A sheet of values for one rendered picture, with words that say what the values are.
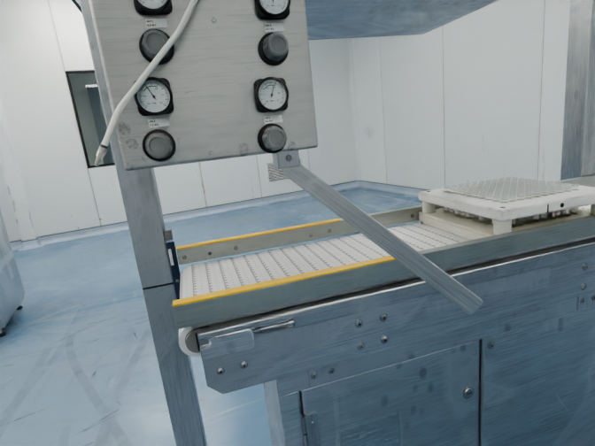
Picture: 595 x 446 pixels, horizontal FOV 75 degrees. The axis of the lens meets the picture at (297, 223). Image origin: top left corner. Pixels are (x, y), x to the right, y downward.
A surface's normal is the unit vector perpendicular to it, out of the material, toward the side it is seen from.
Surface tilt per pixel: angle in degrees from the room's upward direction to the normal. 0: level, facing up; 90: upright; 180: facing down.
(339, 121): 90
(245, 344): 90
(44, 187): 90
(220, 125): 90
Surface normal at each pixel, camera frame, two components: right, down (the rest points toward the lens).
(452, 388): 0.28, 0.20
